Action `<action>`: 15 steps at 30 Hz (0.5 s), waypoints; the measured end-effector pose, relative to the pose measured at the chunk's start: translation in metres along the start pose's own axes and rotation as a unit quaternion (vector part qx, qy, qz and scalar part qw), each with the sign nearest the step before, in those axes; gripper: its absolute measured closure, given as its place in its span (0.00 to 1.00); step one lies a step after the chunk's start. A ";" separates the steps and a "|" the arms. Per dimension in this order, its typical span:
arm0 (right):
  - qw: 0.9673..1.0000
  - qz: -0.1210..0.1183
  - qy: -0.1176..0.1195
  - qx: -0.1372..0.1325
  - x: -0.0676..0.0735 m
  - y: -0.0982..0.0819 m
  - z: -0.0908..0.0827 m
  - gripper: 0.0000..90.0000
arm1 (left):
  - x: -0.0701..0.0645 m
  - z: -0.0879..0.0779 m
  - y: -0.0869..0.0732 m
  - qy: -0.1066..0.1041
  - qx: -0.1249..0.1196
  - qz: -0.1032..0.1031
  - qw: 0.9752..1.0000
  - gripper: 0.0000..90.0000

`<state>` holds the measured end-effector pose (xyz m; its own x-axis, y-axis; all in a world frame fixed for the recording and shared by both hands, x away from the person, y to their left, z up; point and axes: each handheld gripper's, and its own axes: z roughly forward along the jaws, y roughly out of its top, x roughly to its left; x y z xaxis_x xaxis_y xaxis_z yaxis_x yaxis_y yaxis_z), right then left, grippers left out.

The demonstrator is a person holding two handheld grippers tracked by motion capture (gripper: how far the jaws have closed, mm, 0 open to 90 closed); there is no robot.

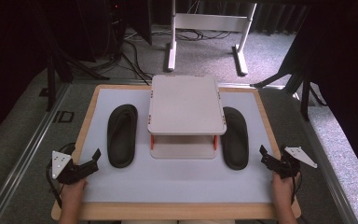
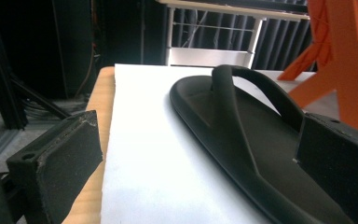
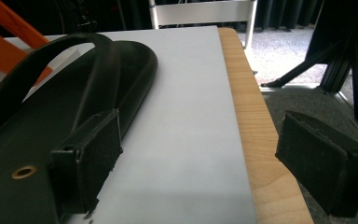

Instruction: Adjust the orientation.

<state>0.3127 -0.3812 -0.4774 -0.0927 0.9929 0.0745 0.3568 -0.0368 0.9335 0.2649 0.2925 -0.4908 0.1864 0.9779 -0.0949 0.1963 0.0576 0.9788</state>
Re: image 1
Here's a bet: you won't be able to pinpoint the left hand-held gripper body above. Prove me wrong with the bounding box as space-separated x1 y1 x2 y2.
51 150 88 186

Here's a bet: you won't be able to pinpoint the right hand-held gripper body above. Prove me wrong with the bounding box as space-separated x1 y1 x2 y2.
272 146 319 180

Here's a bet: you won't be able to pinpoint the black slipper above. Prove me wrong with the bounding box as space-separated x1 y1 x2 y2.
221 105 250 171
106 104 139 169

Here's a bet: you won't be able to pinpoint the white two-tier shoe rack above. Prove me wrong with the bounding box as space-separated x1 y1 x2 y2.
146 74 228 161

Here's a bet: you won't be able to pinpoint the person's left hand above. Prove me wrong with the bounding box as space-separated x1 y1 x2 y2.
59 178 89 206

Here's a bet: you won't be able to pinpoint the person's right hand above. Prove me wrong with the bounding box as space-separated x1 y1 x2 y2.
270 172 302 204

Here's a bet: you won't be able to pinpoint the black tripod stand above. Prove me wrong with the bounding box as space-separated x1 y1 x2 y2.
40 18 110 112
249 46 328 122

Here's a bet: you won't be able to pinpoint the black computer tower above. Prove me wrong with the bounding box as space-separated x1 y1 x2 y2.
103 0 127 61

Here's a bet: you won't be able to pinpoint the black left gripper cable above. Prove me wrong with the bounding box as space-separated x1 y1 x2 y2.
45 142 76 209

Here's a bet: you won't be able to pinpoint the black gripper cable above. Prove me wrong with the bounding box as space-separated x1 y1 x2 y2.
45 142 76 209
290 170 304 206

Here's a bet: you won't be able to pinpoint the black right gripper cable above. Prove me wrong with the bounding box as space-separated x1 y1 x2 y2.
290 170 304 206

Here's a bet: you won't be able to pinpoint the aluminium floor rail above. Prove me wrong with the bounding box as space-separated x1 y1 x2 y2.
295 92 358 224
0 83 72 224

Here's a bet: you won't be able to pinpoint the black floor cables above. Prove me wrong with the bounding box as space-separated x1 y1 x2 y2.
117 27 233 86

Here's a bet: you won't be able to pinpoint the white desk frame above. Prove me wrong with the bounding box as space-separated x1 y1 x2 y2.
166 0 259 77

